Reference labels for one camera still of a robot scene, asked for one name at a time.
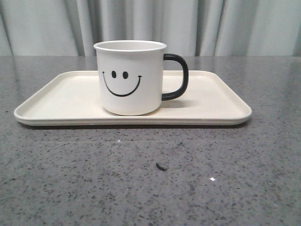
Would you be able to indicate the white smiley mug black handle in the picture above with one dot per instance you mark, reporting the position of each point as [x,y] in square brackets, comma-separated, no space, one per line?
[131,75]

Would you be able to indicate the small dark debris piece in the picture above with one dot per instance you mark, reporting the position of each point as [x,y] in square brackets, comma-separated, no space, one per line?
[160,167]

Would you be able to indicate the cream rectangular plastic tray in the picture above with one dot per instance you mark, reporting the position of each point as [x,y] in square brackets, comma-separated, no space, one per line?
[73,99]

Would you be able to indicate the grey pleated curtain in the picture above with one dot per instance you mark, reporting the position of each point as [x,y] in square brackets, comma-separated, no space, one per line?
[187,27]

